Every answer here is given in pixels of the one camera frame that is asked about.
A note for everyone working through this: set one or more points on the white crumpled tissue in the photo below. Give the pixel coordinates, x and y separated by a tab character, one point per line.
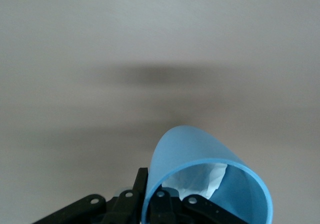
192	181

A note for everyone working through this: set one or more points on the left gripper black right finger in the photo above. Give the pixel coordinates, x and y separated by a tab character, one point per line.
180	211

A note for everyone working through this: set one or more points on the blue cup holding tissue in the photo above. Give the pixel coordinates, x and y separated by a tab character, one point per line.
195	146

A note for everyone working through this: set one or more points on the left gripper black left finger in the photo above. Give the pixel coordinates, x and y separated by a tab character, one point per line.
120	209

